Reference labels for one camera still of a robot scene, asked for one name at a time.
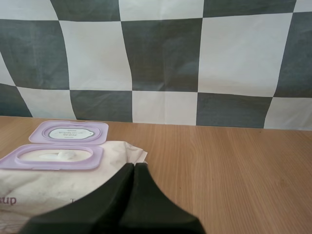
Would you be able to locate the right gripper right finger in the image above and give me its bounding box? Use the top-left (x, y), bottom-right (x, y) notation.
top-left (114, 162), bottom-right (206, 234)

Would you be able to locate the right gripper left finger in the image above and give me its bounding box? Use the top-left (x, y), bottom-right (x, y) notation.
top-left (19, 162), bottom-right (135, 234)

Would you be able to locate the white wet wipes pack lilac lid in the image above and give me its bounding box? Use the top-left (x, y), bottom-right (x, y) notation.
top-left (0, 120), bottom-right (149, 234)

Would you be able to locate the checked cloth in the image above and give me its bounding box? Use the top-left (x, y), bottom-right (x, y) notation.
top-left (0, 0), bottom-right (312, 131)

